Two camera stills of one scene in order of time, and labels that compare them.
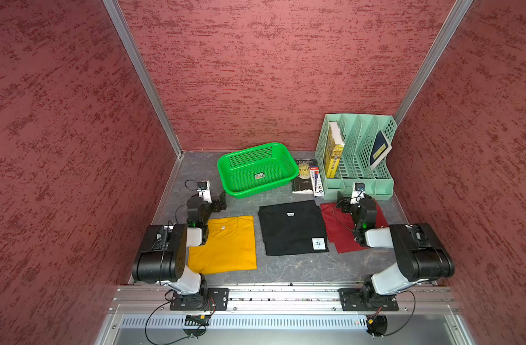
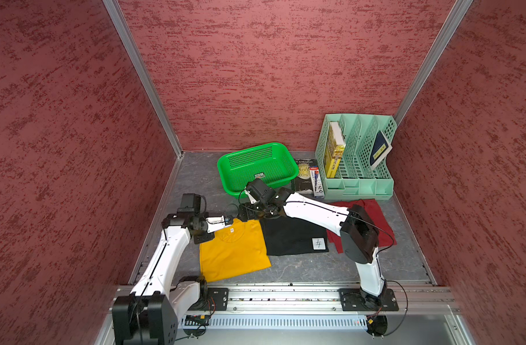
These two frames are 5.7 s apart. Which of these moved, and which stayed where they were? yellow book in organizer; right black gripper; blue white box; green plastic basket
Moved: right black gripper
Stayed: green plastic basket; blue white box; yellow book in organizer
